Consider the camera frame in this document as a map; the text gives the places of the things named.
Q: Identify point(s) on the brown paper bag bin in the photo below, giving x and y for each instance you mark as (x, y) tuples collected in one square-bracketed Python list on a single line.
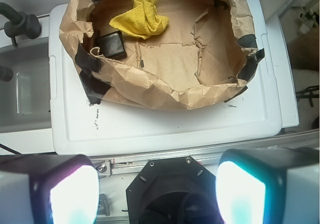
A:
[(207, 55)]

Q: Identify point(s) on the yellow cloth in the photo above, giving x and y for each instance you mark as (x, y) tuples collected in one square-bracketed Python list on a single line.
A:
[(142, 21)]

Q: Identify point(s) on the black leather wallet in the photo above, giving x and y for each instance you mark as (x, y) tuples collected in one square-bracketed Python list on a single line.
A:
[(112, 45)]

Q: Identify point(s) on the aluminium extrusion rail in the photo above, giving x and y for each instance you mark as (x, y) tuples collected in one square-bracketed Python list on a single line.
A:
[(108, 165)]

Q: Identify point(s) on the black clamp knob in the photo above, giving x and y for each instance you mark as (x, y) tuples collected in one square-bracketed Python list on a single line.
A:
[(19, 23)]

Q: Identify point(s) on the white plastic cooler lid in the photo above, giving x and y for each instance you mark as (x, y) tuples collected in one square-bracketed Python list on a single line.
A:
[(109, 128)]

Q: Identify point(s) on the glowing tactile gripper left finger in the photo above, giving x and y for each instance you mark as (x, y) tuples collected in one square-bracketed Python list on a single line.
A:
[(48, 189)]

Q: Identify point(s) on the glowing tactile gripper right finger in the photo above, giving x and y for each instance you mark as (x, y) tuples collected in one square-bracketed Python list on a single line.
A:
[(269, 186)]

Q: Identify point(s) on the black octagonal mount plate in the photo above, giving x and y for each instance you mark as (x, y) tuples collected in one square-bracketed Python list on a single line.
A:
[(173, 191)]

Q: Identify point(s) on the clear plastic container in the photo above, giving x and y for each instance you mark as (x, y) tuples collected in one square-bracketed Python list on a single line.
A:
[(25, 99)]

